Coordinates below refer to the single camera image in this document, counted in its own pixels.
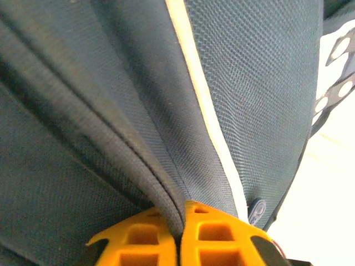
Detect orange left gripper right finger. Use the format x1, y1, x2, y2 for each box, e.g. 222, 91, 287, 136
180, 199, 292, 266

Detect navy blue backpack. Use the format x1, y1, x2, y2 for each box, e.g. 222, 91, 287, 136
0, 0, 355, 266

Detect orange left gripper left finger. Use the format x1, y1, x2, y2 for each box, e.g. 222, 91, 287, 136
85, 213, 178, 266

